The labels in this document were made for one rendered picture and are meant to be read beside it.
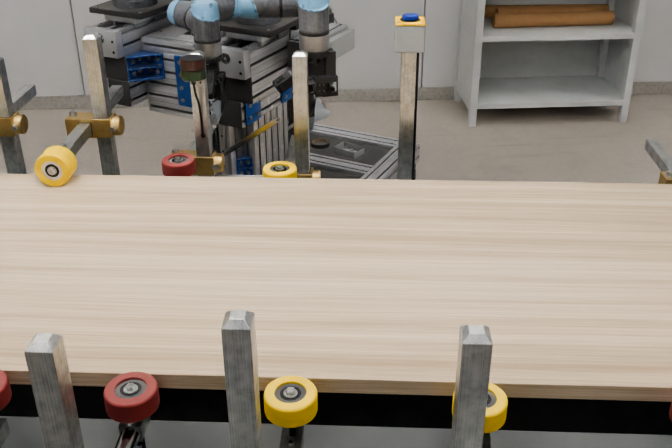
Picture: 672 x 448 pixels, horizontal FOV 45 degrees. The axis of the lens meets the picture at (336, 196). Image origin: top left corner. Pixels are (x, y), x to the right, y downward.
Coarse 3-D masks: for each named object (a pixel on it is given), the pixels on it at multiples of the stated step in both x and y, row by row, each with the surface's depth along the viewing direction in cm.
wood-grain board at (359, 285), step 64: (0, 192) 180; (64, 192) 180; (128, 192) 180; (192, 192) 179; (256, 192) 179; (320, 192) 179; (384, 192) 179; (448, 192) 179; (512, 192) 179; (576, 192) 178; (640, 192) 178; (0, 256) 155; (64, 256) 155; (128, 256) 155; (192, 256) 155; (256, 256) 155; (320, 256) 155; (384, 256) 155; (448, 256) 155; (512, 256) 154; (576, 256) 154; (640, 256) 154; (0, 320) 137; (64, 320) 137; (128, 320) 137; (192, 320) 136; (256, 320) 136; (320, 320) 136; (384, 320) 136; (448, 320) 136; (512, 320) 136; (576, 320) 136; (640, 320) 136; (192, 384) 125; (320, 384) 124; (384, 384) 123; (448, 384) 122; (512, 384) 122; (576, 384) 122; (640, 384) 121
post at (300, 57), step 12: (300, 60) 191; (300, 72) 193; (300, 84) 194; (300, 96) 195; (300, 108) 197; (300, 120) 198; (300, 132) 200; (300, 144) 201; (300, 156) 203; (300, 168) 204
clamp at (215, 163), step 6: (180, 150) 207; (186, 150) 207; (192, 150) 207; (198, 156) 204; (210, 156) 204; (216, 156) 205; (222, 156) 206; (198, 162) 204; (204, 162) 204; (210, 162) 204; (216, 162) 204; (222, 162) 206; (198, 168) 205; (204, 168) 205; (210, 168) 205; (216, 168) 204; (222, 168) 206; (198, 174) 205; (204, 174) 205; (210, 174) 205
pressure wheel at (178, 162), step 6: (168, 156) 195; (174, 156) 196; (180, 156) 196; (186, 156) 195; (192, 156) 195; (162, 162) 192; (168, 162) 192; (174, 162) 193; (180, 162) 193; (186, 162) 192; (192, 162) 193; (162, 168) 193; (168, 168) 191; (174, 168) 191; (180, 168) 191; (186, 168) 191; (192, 168) 193; (168, 174) 192; (174, 174) 191; (180, 174) 191; (186, 174) 192; (192, 174) 194
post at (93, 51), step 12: (96, 36) 192; (84, 48) 192; (96, 48) 192; (96, 60) 194; (96, 72) 195; (96, 84) 196; (96, 96) 198; (108, 96) 201; (96, 108) 199; (108, 108) 201; (108, 144) 204; (108, 156) 205; (108, 168) 207
